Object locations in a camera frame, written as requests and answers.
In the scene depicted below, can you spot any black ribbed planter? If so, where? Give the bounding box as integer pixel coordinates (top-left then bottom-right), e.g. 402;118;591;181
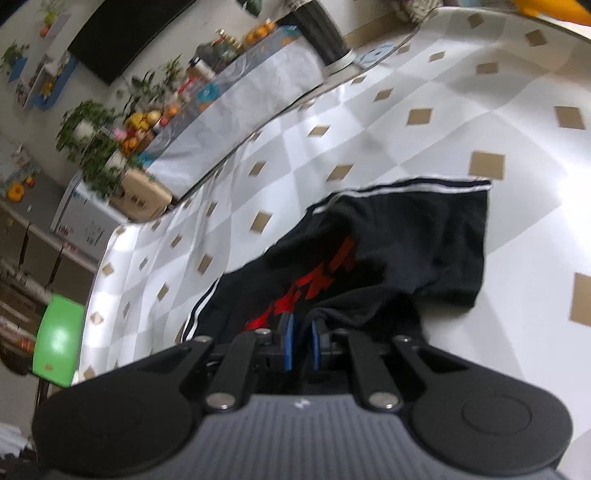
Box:
288;0;357;75

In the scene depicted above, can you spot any blue wall shelf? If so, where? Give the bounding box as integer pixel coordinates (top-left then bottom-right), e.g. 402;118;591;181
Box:
18;51;78;110

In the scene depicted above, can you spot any leafy potted plant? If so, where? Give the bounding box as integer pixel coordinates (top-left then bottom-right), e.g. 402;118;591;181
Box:
124;55;185;116

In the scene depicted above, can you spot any small plant on white shelf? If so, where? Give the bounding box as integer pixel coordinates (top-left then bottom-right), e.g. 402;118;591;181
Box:
37;0;74;38

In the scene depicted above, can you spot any cardboard box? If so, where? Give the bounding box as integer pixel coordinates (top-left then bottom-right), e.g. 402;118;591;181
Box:
108;168;174;221

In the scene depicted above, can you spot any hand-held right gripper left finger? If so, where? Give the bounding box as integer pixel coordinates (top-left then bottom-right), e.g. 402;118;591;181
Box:
139;311;296;411

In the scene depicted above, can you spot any pile of oranges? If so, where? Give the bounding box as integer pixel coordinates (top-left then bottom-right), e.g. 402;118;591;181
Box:
245;21;278;47

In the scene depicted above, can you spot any yellow chair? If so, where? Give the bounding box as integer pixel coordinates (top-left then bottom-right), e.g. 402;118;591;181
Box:
510;0;591;28

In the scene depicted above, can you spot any grey top wooden cabinet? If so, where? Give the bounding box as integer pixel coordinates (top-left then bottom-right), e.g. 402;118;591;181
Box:
0;157;100;315

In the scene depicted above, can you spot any white bottle dark cap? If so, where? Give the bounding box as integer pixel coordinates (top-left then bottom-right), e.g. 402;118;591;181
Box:
189;56;217;80

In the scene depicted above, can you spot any grey checkered tablecloth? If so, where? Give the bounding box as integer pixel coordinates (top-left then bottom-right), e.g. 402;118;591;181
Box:
74;7;591;407

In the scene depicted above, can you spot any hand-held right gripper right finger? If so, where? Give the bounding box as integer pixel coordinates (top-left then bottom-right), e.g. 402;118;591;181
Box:
310;318;467;411

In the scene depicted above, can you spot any hanging green potted plant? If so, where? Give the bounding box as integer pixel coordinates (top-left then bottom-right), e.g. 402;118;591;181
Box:
81;134;148;199
55;99;121;162

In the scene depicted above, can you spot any low table marble cover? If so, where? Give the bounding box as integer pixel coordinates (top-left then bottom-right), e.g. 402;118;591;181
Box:
148;25;333;197

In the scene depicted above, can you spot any black t-shirt red print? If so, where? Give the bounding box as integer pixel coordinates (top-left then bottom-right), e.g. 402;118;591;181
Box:
175;176;492;352

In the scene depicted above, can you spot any small plant on blue shelf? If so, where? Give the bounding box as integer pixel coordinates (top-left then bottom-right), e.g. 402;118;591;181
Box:
0;41;31;84

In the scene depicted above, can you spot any black wall television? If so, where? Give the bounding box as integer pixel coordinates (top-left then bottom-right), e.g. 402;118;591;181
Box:
67;0;197;86

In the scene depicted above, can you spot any green stool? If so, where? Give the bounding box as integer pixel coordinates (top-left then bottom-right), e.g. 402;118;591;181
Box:
30;295;86;387

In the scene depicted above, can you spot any fruit basket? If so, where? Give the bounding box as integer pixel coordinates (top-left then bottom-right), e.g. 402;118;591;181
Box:
113;108;183;155

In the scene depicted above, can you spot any patterned woven basket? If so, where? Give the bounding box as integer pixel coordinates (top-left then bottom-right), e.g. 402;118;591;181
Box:
397;0;444;24

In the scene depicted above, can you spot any round blue white disc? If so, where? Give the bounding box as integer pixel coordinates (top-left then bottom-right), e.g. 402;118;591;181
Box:
358;42;395;65

